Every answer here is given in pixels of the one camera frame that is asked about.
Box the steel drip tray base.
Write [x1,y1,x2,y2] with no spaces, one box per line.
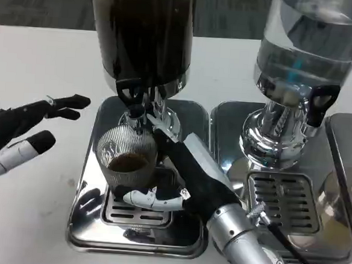
[200,99,352,264]
[64,92,218,260]
[314,111,352,264]

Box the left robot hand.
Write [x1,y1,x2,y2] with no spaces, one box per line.
[0,88,92,193]

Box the black dispenser tap handle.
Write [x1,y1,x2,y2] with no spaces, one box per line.
[113,77,150,127]
[306,83,341,130]

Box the clear water drink dispenser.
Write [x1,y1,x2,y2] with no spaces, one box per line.
[236,0,352,175]

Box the dark coffee drink dispenser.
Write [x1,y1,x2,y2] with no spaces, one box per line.
[78,0,197,145]

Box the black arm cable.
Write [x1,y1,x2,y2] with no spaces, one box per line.
[245,205,345,264]

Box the clear ribbed glass cup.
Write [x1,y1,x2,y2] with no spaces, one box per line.
[94,125,160,189]

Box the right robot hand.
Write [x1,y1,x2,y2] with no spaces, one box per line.
[112,112,247,225]

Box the slotted steel drip grid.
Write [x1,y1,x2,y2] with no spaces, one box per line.
[101,163,177,229]
[244,170,325,235]

